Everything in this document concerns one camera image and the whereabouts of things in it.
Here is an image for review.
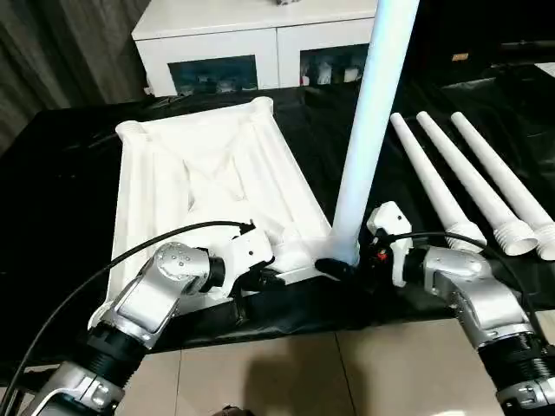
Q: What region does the white plastic table top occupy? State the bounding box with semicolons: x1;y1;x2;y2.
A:
106;97;361;313

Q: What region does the white plastic table leg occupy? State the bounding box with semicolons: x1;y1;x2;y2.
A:
331;0;421;268
449;111;555;261
389;112;487;252
415;111;539;257

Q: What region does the black work mat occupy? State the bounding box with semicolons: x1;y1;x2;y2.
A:
0;64;555;348

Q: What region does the white cabinet with glass doors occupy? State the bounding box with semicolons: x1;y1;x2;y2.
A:
131;0;382;97

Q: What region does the grey curtain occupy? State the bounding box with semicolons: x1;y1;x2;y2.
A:
0;0;148;148

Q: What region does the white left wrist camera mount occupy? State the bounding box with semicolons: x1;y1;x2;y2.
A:
203;223;278;302

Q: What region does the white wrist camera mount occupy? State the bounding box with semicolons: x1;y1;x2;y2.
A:
203;223;278;302
366;201;413;288

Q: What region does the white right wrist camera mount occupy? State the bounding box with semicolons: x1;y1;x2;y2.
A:
366;201;413;288

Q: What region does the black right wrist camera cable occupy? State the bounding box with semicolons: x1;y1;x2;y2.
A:
381;231;555;348

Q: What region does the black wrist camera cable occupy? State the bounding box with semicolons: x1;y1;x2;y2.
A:
0;220;255;408
381;231;555;348

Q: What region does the black left wrist camera cable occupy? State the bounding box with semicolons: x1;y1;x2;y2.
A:
0;220;255;408

